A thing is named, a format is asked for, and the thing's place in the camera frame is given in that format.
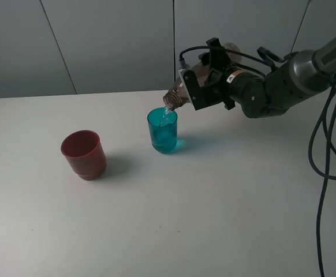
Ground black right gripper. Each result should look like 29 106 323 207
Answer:
199 38 241 110

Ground brown translucent water bottle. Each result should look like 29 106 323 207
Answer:
163 38 242 111

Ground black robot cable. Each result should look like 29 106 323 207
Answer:
178 45 336 277

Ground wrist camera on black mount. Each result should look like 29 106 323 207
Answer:
178 62 223 110

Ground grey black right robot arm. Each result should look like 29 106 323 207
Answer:
185 38 336 118

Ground red plastic cup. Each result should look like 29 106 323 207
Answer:
61 130 106 181

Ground teal translucent plastic cup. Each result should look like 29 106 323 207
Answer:
147 107 178 154

